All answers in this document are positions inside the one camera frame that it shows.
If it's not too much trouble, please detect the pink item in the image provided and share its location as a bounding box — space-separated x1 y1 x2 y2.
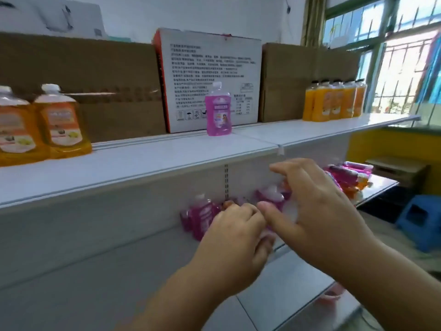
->
317 282 346 305

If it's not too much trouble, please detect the person's left forearm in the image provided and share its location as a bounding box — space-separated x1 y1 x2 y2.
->
115 263 239 331

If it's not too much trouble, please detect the white metal shelf unit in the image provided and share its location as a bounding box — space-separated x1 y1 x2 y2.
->
0 113 421 331

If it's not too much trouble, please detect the person's right hand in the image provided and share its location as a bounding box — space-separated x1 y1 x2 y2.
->
257 158 377 277

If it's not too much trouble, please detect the green framed window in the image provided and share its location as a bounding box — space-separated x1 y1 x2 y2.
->
322 0 441 128

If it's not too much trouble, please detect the person's right forearm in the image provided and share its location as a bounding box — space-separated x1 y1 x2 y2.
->
329 232 441 331

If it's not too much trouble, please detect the olive curtain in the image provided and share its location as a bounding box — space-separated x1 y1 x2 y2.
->
300 0 328 49

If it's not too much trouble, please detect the pile of purple orange bottles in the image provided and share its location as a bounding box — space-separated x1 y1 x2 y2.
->
323 161 375 201

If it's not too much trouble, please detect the wide brown cardboard box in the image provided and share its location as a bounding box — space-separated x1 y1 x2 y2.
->
0 32 168 144

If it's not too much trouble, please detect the purple bottle with white cap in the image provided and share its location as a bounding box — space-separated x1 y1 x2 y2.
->
256 185 298 240

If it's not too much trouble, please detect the large orange liquid bottle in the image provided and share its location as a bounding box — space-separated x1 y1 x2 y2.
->
0 86 49 167
33 83 93 159

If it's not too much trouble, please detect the blue plastic stool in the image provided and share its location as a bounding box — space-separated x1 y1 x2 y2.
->
395 194 441 253

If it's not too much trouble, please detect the flat cardboard box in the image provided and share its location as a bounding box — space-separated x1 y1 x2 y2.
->
365 156 431 197

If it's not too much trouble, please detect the white printed cardboard box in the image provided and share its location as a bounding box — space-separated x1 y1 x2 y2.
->
153 28 263 134

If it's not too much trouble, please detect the person's left hand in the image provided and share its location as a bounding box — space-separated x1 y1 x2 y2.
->
188 203 276 297

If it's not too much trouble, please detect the purple liquid bottle clear cap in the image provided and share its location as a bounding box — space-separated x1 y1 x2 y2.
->
205 81 232 137

